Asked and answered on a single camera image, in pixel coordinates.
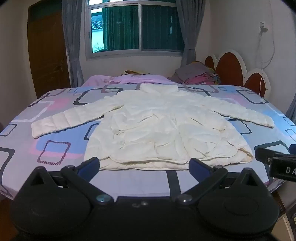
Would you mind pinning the brown wooden door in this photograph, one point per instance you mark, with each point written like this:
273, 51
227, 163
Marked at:
47, 51

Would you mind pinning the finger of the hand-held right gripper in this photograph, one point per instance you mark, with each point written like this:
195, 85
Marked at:
284, 168
263, 155

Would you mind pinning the brown petal-shaped headboard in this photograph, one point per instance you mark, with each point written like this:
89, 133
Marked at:
231, 67

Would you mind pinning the grey curtain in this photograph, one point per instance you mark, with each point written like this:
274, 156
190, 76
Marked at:
190, 30
73, 41

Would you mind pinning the pile of folded clothes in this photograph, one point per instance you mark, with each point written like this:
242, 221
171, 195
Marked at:
196, 74

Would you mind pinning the pink printed blanket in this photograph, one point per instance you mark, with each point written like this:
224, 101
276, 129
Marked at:
129, 80

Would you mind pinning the wooden cabinet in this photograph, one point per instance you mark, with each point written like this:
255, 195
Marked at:
289, 215

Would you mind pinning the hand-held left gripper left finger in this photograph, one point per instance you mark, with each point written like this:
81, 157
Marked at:
89, 166

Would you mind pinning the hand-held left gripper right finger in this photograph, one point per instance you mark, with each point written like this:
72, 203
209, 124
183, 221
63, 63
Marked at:
199, 167

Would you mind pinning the sliding glass window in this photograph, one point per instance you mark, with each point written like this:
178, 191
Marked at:
136, 27

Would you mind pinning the bed with patterned sheet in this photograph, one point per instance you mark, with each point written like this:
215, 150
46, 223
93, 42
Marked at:
41, 139

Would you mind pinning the white wall plug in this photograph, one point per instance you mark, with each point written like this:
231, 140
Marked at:
263, 27

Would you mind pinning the white puffer jacket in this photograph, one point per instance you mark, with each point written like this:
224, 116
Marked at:
152, 125

